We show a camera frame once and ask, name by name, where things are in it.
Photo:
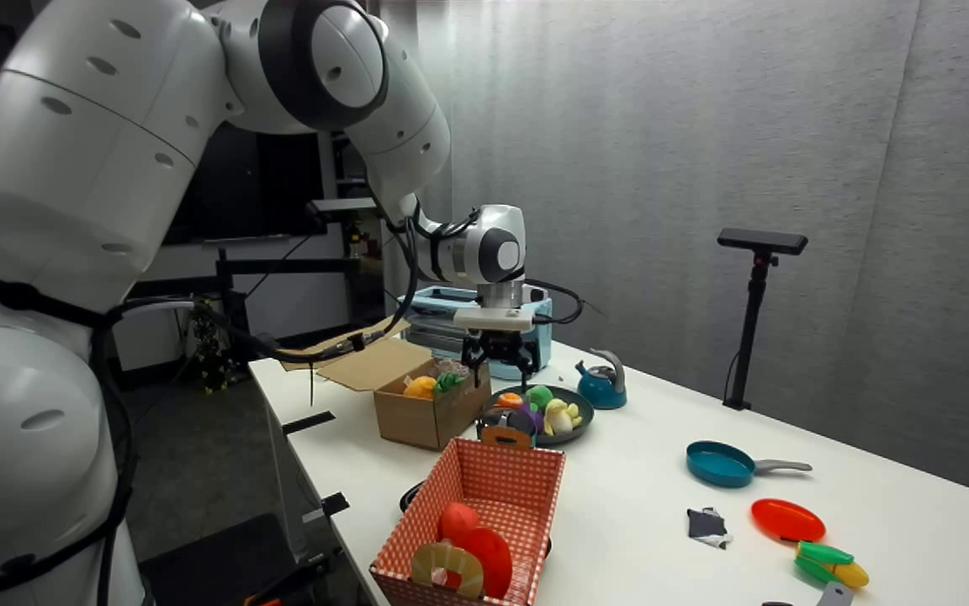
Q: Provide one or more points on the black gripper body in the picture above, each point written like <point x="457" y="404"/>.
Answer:
<point x="499" y="339"/>

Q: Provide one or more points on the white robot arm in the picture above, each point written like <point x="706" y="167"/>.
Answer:
<point x="107" y="113"/>

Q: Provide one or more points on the dark plate with toy food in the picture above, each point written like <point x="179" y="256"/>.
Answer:
<point x="551" y="416"/>

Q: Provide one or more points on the green toy vegetable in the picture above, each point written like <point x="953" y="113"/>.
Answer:
<point x="450" y="381"/>

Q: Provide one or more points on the teal toy kettle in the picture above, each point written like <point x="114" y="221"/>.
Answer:
<point x="603" y="381"/>

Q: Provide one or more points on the yellow toy fruit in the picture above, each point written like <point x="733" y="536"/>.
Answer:
<point x="422" y="387"/>

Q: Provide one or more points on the open cardboard box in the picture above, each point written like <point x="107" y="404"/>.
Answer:
<point x="397" y="391"/>

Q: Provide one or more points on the orange checkered paper basket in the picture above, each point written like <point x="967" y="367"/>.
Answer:
<point x="514" y="488"/>

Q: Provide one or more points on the small red toy tomato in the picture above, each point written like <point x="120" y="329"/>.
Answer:
<point x="458" y="519"/>

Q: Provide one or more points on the teal frying pan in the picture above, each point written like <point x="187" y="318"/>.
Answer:
<point x="729" y="467"/>

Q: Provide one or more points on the small black card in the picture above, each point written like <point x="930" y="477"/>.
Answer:
<point x="709" y="527"/>

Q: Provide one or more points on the red round plate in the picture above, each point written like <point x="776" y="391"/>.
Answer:
<point x="787" y="519"/>

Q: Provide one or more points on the green yellow toy corn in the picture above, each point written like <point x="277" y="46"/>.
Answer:
<point x="829" y="563"/>

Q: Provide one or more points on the black camera stand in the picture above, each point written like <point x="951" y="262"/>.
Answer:
<point x="766" y="251"/>

